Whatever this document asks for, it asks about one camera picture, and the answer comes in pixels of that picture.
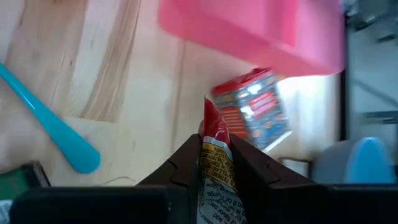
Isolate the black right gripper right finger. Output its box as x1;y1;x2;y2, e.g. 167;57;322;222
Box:
230;134;327;224

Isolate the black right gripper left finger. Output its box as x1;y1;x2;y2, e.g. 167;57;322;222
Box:
138;134;202;224

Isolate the red yellow flavour packet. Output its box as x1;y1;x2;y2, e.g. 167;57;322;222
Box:
196;95;248;224

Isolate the smoked paprika patterned tin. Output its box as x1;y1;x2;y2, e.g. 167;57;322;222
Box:
211;67;293;152

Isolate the glass herb jar green label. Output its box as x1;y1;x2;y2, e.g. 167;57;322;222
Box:
0;161;51;202

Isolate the grey-blue bowl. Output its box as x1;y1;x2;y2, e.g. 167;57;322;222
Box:
310;136;397;185

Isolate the pink plastic bin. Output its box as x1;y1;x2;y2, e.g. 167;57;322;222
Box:
157;0;346;77

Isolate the teal-handled black utensil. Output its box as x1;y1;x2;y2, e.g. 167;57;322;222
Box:
0;60;102;174

